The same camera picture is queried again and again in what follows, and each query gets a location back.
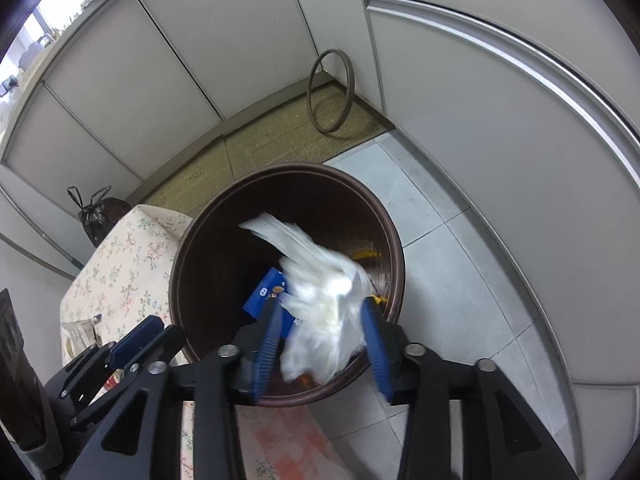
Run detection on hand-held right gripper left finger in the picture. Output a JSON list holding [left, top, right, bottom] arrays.
[[65, 299, 285, 480]]

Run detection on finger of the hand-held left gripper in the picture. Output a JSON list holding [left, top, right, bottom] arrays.
[[70, 325, 187, 431], [57, 316, 165, 402]]

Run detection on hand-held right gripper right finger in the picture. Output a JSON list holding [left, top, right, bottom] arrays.
[[360, 296, 576, 480]]

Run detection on blue cardboard box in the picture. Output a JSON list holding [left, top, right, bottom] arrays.
[[242, 267, 296, 341]]

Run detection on crushed clear plastic bottle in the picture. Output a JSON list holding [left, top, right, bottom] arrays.
[[239, 212, 373, 383]]

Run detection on brown plastic waste bin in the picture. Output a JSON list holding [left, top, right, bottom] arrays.
[[169, 162, 407, 408]]

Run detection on small opened drink carton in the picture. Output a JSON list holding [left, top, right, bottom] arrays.
[[62, 314, 103, 358]]

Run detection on floral tablecloth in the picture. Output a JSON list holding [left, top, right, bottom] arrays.
[[59, 204, 346, 480]]

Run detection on black garbage bag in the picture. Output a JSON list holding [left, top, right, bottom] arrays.
[[66, 185, 133, 248]]

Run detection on woven green floor mat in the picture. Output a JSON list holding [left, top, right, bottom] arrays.
[[135, 80, 391, 221]]

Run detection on white stove base cabinet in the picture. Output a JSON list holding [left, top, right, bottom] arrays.
[[350, 0, 640, 480]]

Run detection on white sink base cabinet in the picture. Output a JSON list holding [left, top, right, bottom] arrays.
[[0, 0, 363, 201]]

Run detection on brown plastic ring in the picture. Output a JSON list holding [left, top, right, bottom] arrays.
[[306, 49, 356, 135]]

